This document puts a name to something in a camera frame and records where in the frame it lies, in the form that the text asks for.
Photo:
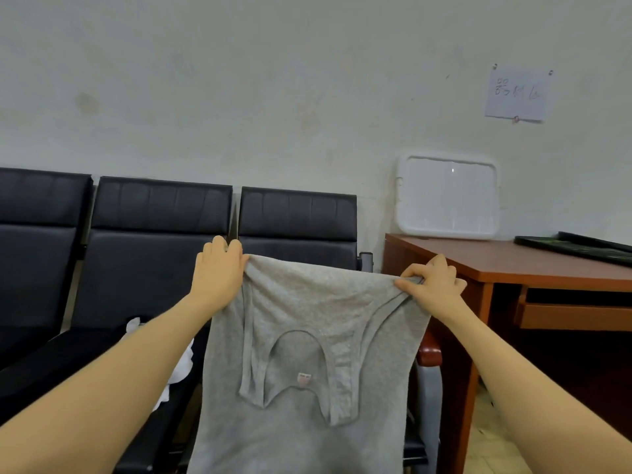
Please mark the person's right hand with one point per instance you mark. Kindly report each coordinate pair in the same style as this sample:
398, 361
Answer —
434, 289

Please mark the person's left hand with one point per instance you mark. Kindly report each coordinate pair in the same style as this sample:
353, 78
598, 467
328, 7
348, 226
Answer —
217, 276

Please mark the grey tank top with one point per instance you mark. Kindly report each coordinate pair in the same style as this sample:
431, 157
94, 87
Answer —
316, 419

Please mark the white plastic tray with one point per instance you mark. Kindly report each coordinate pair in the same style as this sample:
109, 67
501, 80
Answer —
447, 195

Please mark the person's right forearm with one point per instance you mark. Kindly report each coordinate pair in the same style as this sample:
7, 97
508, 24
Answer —
548, 395

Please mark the black board green print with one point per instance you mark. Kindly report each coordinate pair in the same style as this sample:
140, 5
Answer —
583, 249

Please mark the brown wooden bench armrest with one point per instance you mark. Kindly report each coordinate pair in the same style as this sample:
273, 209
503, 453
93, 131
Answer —
429, 352

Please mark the brown wooden desk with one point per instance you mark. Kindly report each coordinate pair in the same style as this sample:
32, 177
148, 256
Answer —
464, 256

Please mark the black leather bench seat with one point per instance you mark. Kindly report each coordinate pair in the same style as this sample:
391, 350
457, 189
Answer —
296, 217
158, 242
39, 242

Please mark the white paper wall sign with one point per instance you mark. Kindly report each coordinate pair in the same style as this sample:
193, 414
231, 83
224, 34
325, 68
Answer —
517, 94

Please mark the pile of clothes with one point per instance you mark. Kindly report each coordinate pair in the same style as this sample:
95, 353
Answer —
180, 375

